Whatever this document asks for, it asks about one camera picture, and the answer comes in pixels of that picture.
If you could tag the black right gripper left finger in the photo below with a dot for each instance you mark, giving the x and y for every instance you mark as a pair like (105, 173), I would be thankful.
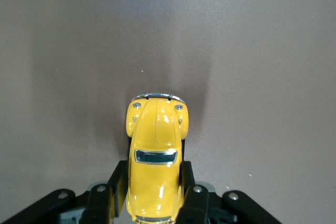
(101, 203)

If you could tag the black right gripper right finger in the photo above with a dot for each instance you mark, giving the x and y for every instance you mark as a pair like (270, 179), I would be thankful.
(195, 203)

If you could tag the yellow beetle toy car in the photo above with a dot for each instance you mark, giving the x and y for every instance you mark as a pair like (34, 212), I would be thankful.
(155, 155)

